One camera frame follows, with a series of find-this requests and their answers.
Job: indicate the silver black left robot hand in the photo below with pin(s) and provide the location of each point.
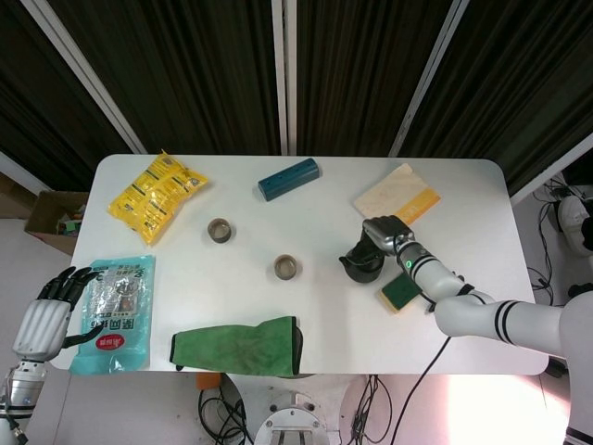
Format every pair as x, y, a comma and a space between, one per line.
39, 326

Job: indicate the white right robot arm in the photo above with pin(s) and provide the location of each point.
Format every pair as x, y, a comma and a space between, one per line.
468, 315

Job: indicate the dark ceramic teacup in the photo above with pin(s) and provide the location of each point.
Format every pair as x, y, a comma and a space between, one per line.
220, 238
285, 274

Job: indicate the small black floor object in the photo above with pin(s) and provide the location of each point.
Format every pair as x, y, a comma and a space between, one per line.
581, 291

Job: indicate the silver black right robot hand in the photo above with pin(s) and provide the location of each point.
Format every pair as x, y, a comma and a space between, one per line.
387, 232

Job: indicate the orange object under table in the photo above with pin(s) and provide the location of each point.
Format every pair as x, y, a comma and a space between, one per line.
206, 380

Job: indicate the black teapot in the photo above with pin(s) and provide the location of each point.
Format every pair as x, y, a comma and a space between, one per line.
366, 271

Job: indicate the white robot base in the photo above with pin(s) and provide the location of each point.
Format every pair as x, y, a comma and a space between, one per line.
289, 422

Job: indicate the cardboard box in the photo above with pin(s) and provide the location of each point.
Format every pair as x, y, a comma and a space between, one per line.
46, 213

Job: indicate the green and yellow sponge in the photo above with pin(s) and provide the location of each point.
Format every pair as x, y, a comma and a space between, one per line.
398, 294

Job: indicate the white partition frame post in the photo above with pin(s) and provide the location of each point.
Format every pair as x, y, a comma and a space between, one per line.
551, 174
284, 74
428, 79
83, 74

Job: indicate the cream and yellow booklet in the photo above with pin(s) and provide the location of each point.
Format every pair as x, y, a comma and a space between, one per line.
394, 190

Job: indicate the yellow snack bag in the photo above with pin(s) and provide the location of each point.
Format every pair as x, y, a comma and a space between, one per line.
153, 194

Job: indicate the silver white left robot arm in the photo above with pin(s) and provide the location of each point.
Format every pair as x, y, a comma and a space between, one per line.
21, 398

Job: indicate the teal long plastic case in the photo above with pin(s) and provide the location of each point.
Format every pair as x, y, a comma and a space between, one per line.
287, 181

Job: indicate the white rounded device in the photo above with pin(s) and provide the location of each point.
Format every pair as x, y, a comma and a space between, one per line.
574, 218

